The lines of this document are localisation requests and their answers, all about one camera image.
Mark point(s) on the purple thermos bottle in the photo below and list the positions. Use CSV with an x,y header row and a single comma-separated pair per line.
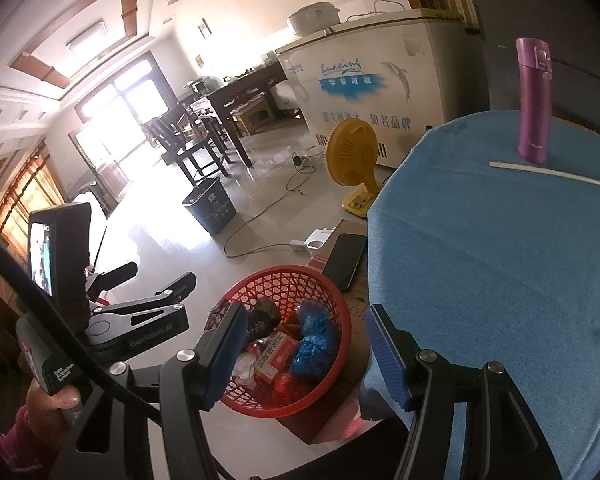
x,y
532,100

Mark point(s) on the black trash bin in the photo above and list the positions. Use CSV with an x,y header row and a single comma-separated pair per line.
x,y
210,205

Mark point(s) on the yellow desk fan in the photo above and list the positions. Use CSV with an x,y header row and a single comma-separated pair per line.
x,y
350,155

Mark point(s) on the person's left hand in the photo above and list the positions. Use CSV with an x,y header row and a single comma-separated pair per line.
x,y
50,412

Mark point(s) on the dark wooden dining table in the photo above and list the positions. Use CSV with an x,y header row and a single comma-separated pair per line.
x,y
245,82

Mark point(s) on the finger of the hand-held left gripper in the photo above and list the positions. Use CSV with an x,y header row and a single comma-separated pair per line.
x,y
115,275
177,287

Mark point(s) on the wooden crate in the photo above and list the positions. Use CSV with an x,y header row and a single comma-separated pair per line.
x,y
254,115

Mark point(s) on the orange plastic wrapper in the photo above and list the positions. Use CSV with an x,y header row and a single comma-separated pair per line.
x,y
287,385

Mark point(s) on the blue tablecloth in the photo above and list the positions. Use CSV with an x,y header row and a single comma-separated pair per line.
x,y
505,260

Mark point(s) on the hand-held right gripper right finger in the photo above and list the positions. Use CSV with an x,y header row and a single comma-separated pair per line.
x,y
387,355

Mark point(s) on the flat cardboard box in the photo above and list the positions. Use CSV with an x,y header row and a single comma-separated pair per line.
x,y
352,310

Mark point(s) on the orange curtain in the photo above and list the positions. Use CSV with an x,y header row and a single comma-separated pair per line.
x,y
30,195

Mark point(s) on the dark plastic bag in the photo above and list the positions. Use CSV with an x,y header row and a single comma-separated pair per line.
x,y
265,315

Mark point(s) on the white chest freezer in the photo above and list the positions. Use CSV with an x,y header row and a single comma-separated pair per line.
x,y
355,110

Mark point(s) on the red plastic basket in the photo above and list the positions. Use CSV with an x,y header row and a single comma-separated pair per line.
x,y
280,280

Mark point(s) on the ceiling lamp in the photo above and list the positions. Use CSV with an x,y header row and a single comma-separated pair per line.
x,y
86,36

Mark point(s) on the red white cardboard box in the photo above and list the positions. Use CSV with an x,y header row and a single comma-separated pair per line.
x,y
275,360

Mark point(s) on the white plastic bag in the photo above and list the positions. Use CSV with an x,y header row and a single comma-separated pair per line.
x,y
242,367

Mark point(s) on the glass balcony door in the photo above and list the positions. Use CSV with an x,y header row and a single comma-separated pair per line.
x,y
125,125

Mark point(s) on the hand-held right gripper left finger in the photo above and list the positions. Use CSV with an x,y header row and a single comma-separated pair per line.
x,y
227,355

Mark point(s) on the white power strip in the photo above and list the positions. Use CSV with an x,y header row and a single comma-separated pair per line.
x,y
317,237

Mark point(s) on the black smartphone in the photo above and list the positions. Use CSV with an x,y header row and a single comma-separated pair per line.
x,y
345,260

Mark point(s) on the white sofa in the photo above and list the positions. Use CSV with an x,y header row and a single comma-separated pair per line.
x,y
92,220

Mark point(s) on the long white stick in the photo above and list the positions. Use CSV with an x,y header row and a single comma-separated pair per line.
x,y
555,172

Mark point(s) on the white rice cooker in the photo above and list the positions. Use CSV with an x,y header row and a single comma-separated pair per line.
x,y
312,20

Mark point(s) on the blue plastic bag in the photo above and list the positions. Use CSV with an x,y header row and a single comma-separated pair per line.
x,y
312,345

